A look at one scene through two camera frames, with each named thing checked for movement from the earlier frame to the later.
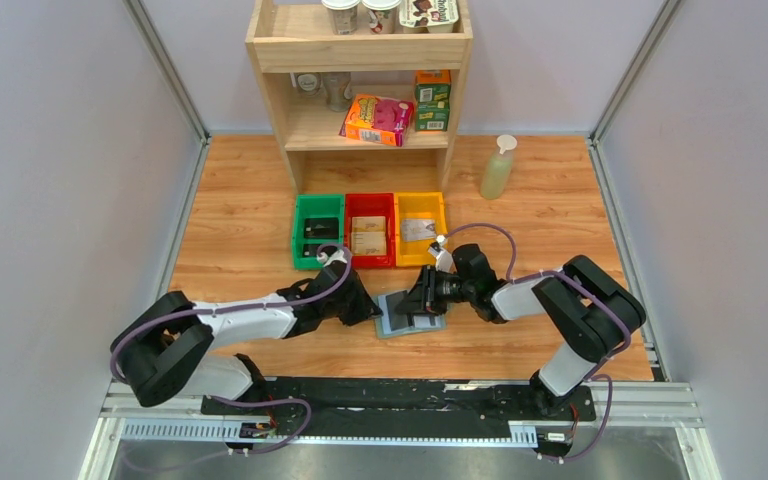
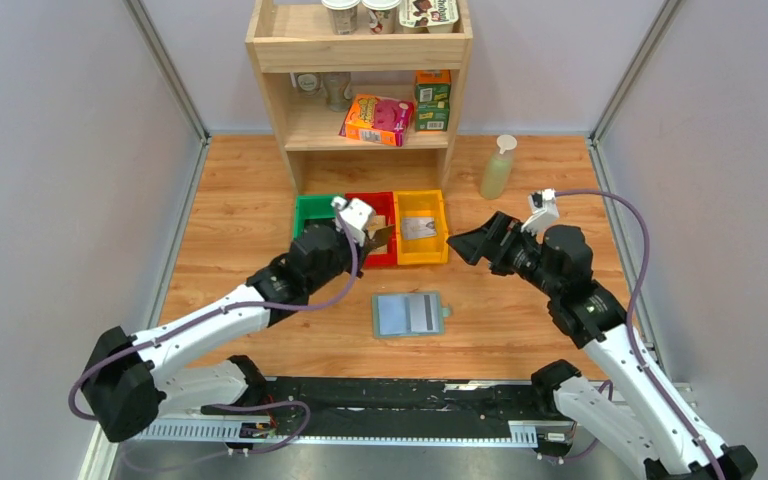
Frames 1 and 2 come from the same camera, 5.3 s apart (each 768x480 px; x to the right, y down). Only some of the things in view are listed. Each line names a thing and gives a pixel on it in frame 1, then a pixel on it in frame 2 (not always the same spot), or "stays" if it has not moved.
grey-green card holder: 417,323 stays
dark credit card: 398,321 -> 380,236
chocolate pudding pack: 428,16 stays
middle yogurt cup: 381,15 stays
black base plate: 337,405 stays
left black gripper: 366,307 -> 359,257
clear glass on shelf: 338,89 stays
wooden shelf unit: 363,113 stays
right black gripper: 422,297 -> 491,243
